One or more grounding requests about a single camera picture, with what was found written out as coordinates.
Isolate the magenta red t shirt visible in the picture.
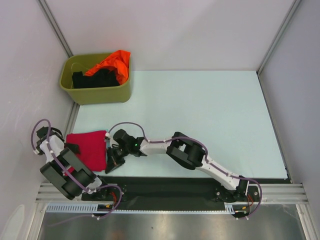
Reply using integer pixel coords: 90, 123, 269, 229
66, 130, 107, 172

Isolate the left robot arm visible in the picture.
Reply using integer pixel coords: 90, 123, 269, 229
32, 126, 111, 200

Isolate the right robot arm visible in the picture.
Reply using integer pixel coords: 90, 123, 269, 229
104, 129, 249, 203

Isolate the folded teal t shirt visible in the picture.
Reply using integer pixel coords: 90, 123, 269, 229
104, 130, 109, 150

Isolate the black t shirt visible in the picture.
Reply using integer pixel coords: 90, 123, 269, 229
72, 69, 120, 89

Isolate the orange t shirt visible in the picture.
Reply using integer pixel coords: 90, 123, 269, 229
84, 50, 131, 85

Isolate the olive green plastic bin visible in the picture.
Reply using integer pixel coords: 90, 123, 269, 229
59, 52, 132, 105

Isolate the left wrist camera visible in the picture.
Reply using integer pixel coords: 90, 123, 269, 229
33, 148, 44, 156

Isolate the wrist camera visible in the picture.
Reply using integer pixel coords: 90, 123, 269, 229
104, 132, 111, 140
33, 148, 44, 156

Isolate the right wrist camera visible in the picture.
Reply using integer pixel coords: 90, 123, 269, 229
104, 132, 111, 140

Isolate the slotted cable duct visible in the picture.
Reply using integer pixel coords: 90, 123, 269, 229
46, 202, 118, 213

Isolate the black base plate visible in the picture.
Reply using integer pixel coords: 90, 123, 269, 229
81, 176, 248, 211

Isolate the aluminium frame rail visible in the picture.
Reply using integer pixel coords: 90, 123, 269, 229
35, 183, 309, 205

